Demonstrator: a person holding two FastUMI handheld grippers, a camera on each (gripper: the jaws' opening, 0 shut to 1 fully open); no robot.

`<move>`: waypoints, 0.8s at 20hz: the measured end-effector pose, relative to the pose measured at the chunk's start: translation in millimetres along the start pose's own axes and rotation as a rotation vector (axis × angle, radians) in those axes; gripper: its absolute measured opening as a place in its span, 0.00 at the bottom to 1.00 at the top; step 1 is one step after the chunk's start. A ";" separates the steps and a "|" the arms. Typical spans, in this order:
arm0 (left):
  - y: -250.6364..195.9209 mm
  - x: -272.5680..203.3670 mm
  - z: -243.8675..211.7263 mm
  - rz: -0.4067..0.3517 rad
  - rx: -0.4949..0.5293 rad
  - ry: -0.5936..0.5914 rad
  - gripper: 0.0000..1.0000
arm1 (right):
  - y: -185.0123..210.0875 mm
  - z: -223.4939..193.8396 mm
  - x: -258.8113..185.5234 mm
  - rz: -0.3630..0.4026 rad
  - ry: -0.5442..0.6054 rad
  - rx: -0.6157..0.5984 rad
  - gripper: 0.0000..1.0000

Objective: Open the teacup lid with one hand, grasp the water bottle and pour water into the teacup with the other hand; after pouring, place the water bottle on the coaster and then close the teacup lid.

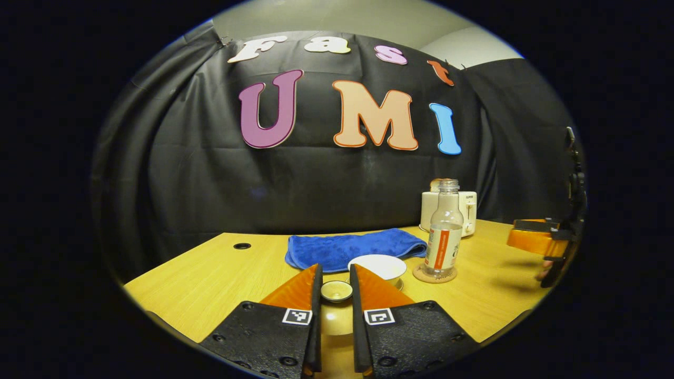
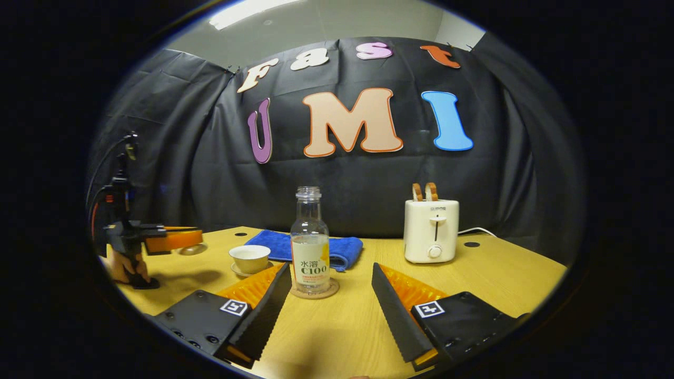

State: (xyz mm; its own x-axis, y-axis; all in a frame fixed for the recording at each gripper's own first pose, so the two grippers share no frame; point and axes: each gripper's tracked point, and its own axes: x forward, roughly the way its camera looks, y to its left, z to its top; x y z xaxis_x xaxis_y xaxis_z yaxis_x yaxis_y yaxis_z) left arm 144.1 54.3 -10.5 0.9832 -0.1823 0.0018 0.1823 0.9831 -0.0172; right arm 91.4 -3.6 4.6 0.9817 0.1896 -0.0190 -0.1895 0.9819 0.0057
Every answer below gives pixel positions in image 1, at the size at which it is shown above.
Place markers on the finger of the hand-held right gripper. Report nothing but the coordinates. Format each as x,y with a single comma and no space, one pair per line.
529,242

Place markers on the cream toaster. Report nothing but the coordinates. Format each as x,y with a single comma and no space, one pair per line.
429,210

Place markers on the cream teacup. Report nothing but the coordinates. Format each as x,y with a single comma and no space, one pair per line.
382,266

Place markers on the clear water bottle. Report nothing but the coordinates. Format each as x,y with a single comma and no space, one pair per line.
443,242

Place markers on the round cork coaster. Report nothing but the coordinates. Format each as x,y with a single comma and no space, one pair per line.
421,276

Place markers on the cream teacup lid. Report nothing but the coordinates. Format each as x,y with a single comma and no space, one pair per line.
337,316

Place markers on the cream saucer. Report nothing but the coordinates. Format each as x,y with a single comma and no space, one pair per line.
400,285

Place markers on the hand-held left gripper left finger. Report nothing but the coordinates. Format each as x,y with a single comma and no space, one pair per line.
316,326

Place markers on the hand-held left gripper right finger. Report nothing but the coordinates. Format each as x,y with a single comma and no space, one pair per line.
359,331

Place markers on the blue towel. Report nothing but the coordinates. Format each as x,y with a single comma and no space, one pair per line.
342,247

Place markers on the black backdrop cloth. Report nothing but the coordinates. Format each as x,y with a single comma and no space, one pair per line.
200,173

